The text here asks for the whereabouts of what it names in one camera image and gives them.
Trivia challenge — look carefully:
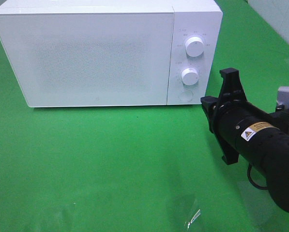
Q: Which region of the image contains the white microwave door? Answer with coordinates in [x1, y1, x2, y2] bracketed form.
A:
[0, 13, 173, 107]

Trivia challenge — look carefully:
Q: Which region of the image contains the white microwave oven body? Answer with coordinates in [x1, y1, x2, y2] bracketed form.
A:
[0, 0, 223, 105]

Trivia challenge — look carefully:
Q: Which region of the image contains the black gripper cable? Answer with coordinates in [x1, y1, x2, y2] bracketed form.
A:
[246, 165, 268, 190]

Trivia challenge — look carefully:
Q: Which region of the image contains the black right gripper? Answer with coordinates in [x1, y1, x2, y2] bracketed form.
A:
[200, 68, 281, 165]

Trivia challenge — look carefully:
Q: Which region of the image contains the clear plastic film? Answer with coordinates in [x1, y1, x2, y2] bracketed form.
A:
[165, 192, 204, 232]

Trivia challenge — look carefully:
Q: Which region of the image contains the round door release button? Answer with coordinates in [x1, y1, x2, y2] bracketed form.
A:
[179, 90, 194, 102]

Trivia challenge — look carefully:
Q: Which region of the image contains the white microwave knob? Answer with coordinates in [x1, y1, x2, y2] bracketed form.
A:
[185, 36, 204, 58]
[181, 68, 199, 86]

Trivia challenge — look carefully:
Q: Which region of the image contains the upper white microwave knob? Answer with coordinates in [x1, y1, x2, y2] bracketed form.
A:
[185, 36, 204, 58]

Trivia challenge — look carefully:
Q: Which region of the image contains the lower white microwave knob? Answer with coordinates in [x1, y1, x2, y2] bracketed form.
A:
[181, 68, 199, 86]

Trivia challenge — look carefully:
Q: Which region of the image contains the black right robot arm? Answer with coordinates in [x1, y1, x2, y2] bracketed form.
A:
[200, 68, 289, 213]

